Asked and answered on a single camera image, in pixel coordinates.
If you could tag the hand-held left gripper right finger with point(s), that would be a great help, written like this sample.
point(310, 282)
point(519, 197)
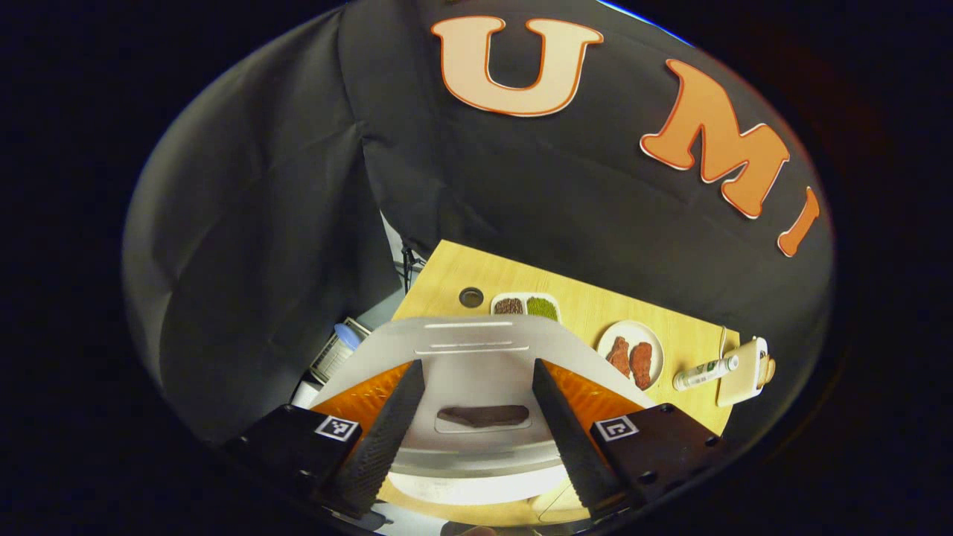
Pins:
point(573, 450)

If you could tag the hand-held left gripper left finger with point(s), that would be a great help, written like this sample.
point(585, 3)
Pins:
point(383, 447)

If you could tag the white rice cooker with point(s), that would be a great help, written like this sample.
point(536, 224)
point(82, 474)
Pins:
point(476, 372)

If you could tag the clear plastic box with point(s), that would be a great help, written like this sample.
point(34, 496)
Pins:
point(558, 510)

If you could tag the white slatted crate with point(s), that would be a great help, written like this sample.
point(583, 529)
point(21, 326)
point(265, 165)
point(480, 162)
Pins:
point(331, 361)

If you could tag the red meat piece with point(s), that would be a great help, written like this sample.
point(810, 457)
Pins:
point(641, 365)
point(619, 357)

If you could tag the pale blue round lid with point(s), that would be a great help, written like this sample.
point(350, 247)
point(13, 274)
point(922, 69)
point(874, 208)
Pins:
point(348, 336)

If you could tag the white round plate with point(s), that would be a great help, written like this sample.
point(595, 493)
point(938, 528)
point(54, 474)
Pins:
point(655, 335)

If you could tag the white drink bottle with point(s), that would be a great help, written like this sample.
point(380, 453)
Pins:
point(703, 374)

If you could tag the small divided bean dish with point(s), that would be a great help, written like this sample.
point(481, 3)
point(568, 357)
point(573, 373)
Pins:
point(525, 306)

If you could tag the dark round table grommet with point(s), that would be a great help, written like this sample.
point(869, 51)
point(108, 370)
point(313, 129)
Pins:
point(471, 298)

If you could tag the black stand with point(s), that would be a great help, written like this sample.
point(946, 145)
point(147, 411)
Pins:
point(410, 268)

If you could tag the white toaster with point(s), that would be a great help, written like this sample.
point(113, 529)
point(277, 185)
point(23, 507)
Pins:
point(741, 376)

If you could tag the toasted bread slice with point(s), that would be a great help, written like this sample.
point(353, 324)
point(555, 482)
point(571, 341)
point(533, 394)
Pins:
point(769, 372)

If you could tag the black backdrop cloth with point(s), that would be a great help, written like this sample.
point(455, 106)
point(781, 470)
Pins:
point(521, 186)

